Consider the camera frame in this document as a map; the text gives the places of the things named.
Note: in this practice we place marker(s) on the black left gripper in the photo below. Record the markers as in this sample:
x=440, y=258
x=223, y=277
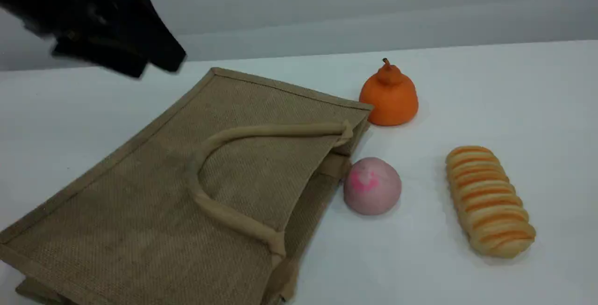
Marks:
x=79, y=6

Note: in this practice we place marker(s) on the brown jute tote bag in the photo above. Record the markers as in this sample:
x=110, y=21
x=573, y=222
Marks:
x=187, y=193

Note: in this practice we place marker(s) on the orange pear-shaped pastry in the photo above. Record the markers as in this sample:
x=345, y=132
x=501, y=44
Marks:
x=388, y=102

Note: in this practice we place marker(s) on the pink round bun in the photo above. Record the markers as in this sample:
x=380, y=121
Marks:
x=372, y=187

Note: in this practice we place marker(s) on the long orange-striped bread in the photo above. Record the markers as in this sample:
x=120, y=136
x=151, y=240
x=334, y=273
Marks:
x=488, y=202

